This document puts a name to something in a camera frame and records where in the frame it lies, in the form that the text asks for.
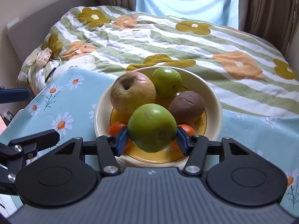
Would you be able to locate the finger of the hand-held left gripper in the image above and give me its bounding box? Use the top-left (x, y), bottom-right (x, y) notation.
top-left (8, 129), bottom-right (60, 156)
top-left (0, 86), bottom-right (31, 104)

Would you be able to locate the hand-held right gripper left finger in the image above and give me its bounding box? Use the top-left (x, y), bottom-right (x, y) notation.
top-left (50, 126), bottom-right (129, 177)

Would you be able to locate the cream ceramic bowl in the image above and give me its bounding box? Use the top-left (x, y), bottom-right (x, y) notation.
top-left (93, 66), bottom-right (223, 168)

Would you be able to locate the yellow wrinkled apple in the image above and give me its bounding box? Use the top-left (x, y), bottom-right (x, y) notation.
top-left (110, 72), bottom-right (156, 122)

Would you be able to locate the small black flat item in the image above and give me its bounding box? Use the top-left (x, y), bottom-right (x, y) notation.
top-left (45, 67), bottom-right (57, 83)

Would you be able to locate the small green apple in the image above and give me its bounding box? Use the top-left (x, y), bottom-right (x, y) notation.
top-left (152, 67), bottom-right (183, 99)

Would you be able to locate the blue daisy tablecloth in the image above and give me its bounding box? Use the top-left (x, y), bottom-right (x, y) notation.
top-left (0, 66), bottom-right (299, 213)

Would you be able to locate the light blue sheer curtain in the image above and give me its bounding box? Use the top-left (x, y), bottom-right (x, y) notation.
top-left (134, 0), bottom-right (241, 27)

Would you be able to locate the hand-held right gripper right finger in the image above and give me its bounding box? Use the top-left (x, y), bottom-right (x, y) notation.
top-left (176, 125), bottom-right (252, 177)

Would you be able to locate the grey bed headboard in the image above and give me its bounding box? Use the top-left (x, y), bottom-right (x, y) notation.
top-left (6, 0), bottom-right (94, 64)

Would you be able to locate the large green apple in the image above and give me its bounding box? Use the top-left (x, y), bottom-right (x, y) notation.
top-left (127, 103), bottom-right (177, 153)

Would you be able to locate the brown kiwi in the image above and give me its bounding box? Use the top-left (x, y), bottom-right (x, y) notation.
top-left (168, 91), bottom-right (206, 126)

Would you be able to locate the small tangerine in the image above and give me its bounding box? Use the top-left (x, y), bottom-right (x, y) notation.
top-left (172, 124), bottom-right (196, 150)
top-left (109, 121), bottom-right (132, 149)

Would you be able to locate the striped floral blanket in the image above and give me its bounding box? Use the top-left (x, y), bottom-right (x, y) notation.
top-left (16, 6), bottom-right (299, 117)

